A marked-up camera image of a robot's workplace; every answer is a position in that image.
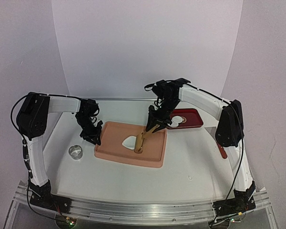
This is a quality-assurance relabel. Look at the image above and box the round steel cutter ring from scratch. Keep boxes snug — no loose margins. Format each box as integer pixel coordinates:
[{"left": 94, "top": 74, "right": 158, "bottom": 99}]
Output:
[{"left": 68, "top": 145, "right": 83, "bottom": 160}]

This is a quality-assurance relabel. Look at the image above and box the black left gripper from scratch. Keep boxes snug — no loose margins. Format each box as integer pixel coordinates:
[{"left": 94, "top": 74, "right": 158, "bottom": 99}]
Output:
[{"left": 75, "top": 114, "right": 102, "bottom": 146}]

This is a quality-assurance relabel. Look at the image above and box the dark red square tray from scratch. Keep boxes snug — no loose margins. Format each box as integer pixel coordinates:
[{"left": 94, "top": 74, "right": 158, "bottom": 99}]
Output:
[{"left": 167, "top": 108, "right": 204, "bottom": 129}]

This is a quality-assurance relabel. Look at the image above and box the metal scraper red handle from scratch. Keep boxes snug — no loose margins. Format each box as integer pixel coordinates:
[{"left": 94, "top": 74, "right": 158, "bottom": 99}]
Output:
[{"left": 204, "top": 126, "right": 228, "bottom": 159}]

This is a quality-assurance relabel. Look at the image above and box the flat white dumpling wrapper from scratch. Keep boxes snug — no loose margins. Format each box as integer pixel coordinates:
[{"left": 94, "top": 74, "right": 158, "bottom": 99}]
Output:
[{"left": 172, "top": 115, "right": 183, "bottom": 123}]

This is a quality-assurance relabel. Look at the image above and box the wooden rolling pin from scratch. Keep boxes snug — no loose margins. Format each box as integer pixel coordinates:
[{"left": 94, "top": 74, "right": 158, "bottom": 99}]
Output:
[{"left": 134, "top": 125, "right": 158, "bottom": 154}]

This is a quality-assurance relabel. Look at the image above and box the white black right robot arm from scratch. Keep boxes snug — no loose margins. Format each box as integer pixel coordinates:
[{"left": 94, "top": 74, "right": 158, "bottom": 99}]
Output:
[{"left": 135, "top": 78, "right": 256, "bottom": 217}]

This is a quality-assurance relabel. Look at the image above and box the pink plastic tray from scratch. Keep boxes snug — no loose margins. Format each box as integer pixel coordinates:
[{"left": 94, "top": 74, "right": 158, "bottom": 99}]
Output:
[{"left": 94, "top": 121, "right": 167, "bottom": 168}]

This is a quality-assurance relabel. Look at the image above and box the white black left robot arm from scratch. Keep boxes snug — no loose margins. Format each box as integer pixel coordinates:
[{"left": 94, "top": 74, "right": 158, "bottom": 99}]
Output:
[{"left": 10, "top": 92, "right": 102, "bottom": 214}]

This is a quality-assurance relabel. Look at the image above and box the white dough piece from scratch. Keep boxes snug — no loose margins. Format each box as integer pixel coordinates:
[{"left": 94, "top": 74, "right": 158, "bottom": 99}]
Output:
[{"left": 122, "top": 135, "right": 136, "bottom": 150}]

